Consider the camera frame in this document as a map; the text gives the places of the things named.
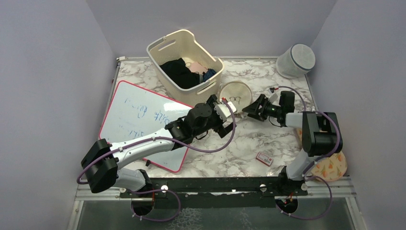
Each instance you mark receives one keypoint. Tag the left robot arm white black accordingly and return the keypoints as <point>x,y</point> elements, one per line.
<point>104,165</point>

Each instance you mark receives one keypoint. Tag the blue garment in basket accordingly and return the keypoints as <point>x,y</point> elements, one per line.
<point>208,74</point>

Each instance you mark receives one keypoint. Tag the carrot pattern round cushion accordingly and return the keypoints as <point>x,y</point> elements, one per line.
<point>330,169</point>

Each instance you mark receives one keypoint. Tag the black garment in basket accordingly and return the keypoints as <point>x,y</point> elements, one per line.
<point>181,75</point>

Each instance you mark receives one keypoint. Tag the pink garment in basket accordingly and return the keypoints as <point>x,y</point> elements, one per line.
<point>196,67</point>

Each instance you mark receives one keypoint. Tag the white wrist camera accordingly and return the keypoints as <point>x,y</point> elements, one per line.
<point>273,94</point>
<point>224,110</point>

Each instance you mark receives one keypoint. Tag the small red white card box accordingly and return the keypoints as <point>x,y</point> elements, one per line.
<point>263,158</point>

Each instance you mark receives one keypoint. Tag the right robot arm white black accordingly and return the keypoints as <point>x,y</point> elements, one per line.
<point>320,139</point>

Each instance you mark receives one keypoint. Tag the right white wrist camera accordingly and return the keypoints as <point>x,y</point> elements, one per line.
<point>273,94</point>

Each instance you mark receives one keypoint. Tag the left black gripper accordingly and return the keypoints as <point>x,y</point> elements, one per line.
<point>220,129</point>

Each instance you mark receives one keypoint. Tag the black mounting rail base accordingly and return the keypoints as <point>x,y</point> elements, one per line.
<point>216,192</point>

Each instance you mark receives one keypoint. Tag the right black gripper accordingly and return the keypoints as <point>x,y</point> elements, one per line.
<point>254,111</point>

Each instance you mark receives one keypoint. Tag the cream plastic laundry basket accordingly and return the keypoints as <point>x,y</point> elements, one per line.
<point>182,44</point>

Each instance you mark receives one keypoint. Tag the red framed whiteboard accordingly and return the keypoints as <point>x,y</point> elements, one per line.
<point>135,112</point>

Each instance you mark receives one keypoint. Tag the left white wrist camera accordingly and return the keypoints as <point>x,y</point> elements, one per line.
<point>224,110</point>

